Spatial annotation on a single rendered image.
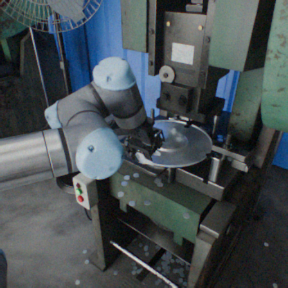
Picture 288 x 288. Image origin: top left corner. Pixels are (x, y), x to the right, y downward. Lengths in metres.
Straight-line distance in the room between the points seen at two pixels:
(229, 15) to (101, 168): 0.47
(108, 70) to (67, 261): 1.20
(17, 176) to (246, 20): 0.56
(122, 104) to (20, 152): 0.23
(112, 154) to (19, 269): 1.26
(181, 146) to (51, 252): 1.01
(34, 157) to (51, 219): 1.36
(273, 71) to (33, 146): 0.36
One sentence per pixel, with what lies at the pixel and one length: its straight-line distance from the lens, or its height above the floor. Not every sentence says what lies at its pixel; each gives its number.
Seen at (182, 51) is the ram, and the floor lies 1.07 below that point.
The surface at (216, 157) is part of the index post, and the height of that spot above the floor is 0.80.
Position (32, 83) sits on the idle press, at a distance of 2.28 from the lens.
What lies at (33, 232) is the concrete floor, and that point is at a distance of 1.71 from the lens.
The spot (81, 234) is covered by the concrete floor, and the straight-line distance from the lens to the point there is 1.62.
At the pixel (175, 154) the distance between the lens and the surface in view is 0.83.
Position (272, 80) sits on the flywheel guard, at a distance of 0.45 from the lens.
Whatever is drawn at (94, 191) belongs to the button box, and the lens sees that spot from 1.01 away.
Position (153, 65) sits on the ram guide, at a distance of 0.84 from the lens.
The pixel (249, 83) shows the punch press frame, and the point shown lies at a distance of 1.03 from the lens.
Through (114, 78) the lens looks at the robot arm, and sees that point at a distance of 0.49.
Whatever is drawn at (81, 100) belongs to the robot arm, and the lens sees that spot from 0.51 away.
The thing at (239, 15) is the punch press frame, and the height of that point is 1.18.
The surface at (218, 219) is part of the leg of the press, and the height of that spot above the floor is 0.64.
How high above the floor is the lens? 1.26
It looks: 34 degrees down
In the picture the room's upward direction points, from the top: straight up
